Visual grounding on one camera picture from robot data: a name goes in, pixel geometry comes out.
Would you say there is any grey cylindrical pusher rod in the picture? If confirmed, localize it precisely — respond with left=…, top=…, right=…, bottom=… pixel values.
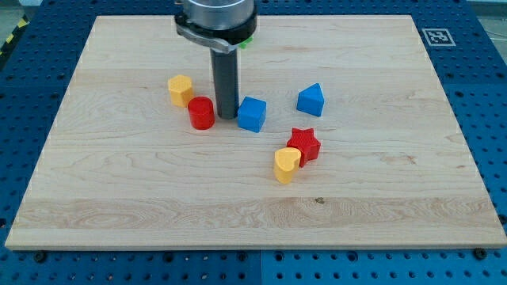
left=210, top=49, right=239, bottom=120

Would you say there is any red star block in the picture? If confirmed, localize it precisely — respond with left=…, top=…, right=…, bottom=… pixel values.
left=286, top=127, right=321, bottom=167

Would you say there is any yellow heart block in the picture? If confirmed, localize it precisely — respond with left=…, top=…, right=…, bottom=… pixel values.
left=273, top=147, right=301, bottom=184

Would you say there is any green block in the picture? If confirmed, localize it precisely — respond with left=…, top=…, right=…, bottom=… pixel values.
left=238, top=36, right=254, bottom=49

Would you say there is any yellow hexagon block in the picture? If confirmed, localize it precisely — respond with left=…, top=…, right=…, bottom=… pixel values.
left=168, top=74, right=194, bottom=108

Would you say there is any red cylinder block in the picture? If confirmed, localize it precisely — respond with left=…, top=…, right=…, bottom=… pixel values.
left=188, top=97, right=215, bottom=130

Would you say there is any blue cube block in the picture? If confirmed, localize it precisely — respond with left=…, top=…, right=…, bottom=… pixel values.
left=238, top=97, right=267, bottom=133

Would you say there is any blue pentagon house block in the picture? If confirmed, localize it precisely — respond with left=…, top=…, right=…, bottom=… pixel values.
left=296, top=83, right=325, bottom=117

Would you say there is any light wooden board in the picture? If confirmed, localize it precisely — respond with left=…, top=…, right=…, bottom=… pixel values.
left=6, top=15, right=506, bottom=251

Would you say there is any white fiducial marker tag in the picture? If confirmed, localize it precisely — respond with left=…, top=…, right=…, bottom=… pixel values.
left=422, top=28, right=456, bottom=47

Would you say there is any black bolt left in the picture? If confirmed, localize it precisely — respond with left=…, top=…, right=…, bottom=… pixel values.
left=32, top=251, right=47, bottom=264

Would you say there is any black bolt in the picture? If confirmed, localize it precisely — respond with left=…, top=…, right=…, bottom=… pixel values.
left=32, top=251, right=47, bottom=264
left=473, top=248, right=488, bottom=260

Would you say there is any black bolt right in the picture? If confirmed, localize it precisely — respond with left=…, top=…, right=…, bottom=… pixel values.
left=473, top=248, right=488, bottom=260

